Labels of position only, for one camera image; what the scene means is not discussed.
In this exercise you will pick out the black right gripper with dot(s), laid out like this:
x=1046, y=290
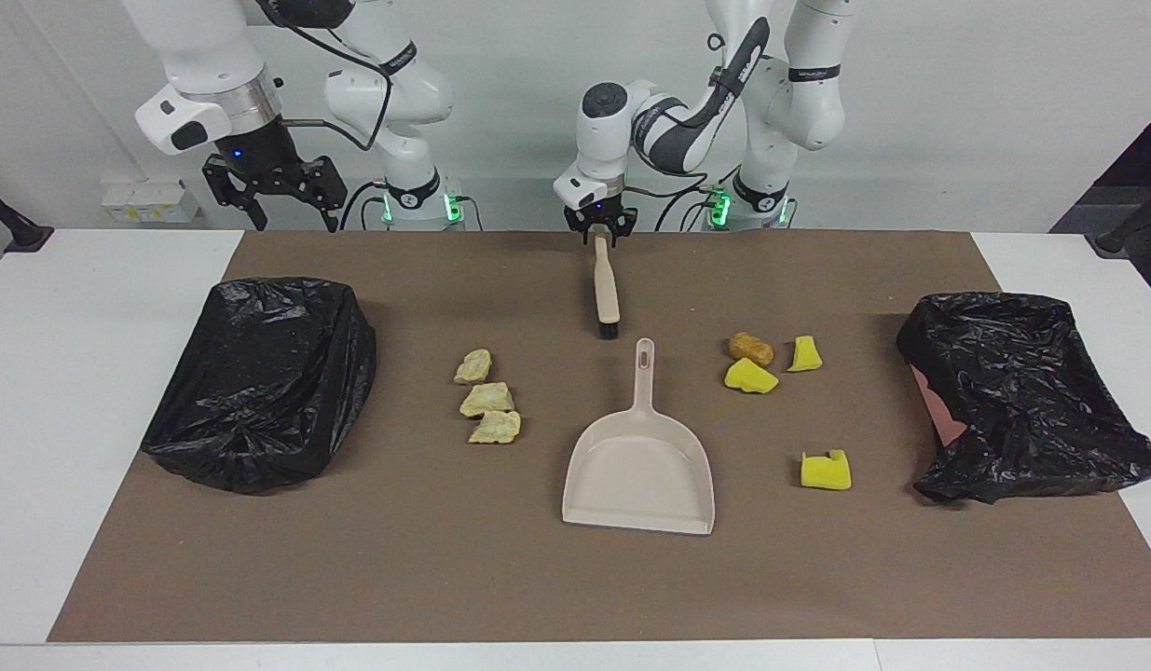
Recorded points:
x=267, y=163

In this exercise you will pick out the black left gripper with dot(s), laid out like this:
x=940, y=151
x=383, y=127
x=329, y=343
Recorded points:
x=601, y=216

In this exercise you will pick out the beige hand brush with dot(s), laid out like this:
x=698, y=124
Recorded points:
x=605, y=289

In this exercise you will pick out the pale beige sponge chunk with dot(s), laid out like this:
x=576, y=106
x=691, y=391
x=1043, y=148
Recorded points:
x=494, y=428
x=473, y=366
x=487, y=399

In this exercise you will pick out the beige plastic dustpan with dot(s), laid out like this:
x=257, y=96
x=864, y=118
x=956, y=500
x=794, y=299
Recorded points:
x=636, y=466

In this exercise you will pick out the notched yellow sponge piece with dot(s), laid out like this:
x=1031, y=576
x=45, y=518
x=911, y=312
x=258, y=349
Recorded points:
x=827, y=473

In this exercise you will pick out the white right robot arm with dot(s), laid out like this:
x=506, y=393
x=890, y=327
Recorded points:
x=212, y=47

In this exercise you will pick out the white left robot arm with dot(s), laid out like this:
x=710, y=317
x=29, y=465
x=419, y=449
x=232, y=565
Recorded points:
x=808, y=93

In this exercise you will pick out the pink bin with black bag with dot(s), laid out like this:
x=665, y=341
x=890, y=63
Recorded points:
x=1022, y=391

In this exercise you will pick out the black stand foot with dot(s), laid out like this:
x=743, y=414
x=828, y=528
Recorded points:
x=1134, y=224
x=16, y=228

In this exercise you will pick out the brown table mat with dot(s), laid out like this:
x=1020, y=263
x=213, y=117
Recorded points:
x=445, y=559

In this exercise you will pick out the dark blue panel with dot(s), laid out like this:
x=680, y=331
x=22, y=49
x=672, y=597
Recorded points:
x=1134, y=177

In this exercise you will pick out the white wall socket box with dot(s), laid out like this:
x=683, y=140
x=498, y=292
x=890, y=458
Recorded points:
x=146, y=200

